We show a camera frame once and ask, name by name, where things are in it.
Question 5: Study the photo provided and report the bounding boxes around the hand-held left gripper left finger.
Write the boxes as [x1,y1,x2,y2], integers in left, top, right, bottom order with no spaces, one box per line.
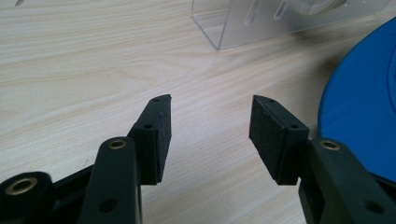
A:
[78,93,173,224]

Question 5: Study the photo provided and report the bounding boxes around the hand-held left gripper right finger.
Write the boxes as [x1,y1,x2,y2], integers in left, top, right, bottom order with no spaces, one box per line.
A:
[248,94,396,224]

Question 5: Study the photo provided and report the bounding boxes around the blue baseball cap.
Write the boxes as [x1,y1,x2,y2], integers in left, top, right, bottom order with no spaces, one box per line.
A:
[317,16,396,185]

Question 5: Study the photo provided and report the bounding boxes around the clear acrylic rack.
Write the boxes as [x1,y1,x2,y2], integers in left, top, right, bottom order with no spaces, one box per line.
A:
[191,0,394,51]

